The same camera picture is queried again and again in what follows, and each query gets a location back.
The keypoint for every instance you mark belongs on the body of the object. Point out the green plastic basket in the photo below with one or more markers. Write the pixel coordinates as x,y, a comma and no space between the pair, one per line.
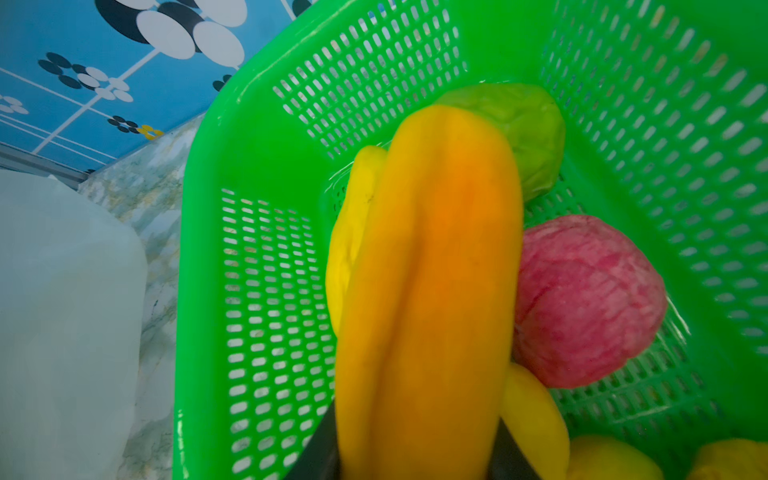
665,104

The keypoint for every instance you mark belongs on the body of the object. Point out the left aluminium frame post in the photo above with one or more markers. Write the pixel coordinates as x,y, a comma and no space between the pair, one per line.
17,160

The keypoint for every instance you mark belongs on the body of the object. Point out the orange yellow toy fruit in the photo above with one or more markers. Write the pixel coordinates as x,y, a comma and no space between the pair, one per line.
602,457

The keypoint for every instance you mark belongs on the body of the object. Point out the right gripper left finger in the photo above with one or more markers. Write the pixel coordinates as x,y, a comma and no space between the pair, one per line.
320,458

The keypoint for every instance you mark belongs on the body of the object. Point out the white plastic bag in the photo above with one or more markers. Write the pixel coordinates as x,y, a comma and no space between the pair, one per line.
73,280

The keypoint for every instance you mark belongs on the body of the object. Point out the wrinkled yellow toy fruit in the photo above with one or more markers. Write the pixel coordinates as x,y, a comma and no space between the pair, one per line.
731,459

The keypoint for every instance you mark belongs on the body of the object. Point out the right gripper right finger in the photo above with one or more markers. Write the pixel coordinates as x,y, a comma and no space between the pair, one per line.
507,461

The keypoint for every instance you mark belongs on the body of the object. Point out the long yellow toy mango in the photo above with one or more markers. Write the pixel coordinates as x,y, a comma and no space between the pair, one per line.
349,228

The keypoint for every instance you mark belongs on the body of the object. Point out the pink toy fruit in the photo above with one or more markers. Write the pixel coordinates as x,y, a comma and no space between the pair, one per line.
588,301

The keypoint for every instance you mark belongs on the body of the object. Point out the green toy fruit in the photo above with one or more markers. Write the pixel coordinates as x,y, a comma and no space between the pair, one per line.
531,122

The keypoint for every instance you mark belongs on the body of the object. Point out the yellow orange toy pepper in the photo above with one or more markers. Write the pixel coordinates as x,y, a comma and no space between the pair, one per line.
427,326

